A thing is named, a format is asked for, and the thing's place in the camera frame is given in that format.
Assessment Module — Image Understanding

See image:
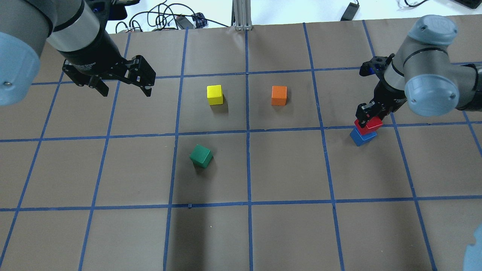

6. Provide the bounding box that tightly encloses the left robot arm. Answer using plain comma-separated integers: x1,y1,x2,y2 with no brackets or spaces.
0,0,156,106

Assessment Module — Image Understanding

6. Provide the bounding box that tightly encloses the aluminium frame post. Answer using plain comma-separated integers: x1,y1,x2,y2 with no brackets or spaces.
231,0,253,31

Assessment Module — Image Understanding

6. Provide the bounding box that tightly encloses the blue wooden block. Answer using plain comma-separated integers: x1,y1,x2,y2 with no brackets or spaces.
349,128,377,146

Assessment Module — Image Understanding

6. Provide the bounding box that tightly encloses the red wooden block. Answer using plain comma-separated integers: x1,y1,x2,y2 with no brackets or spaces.
354,116,383,136

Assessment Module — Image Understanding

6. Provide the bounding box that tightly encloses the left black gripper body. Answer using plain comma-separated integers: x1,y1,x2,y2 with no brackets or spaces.
62,32,126,86

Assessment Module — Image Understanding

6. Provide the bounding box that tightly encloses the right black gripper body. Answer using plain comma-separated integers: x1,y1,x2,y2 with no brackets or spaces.
372,81,407,115

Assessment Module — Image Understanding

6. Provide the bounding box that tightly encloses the yellow wooden block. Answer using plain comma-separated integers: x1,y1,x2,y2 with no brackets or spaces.
206,85,224,106

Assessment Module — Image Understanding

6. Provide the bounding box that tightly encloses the orange wooden block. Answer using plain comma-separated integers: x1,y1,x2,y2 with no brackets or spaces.
271,85,288,106

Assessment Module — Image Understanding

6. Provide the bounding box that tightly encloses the green wooden block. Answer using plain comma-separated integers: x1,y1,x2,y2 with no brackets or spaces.
189,145,213,169

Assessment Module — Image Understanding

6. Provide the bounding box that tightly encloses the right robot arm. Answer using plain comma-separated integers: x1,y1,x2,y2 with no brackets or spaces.
354,14,482,134

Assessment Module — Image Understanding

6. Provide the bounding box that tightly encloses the black power adapter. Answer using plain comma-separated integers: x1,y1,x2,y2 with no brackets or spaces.
340,2,360,21

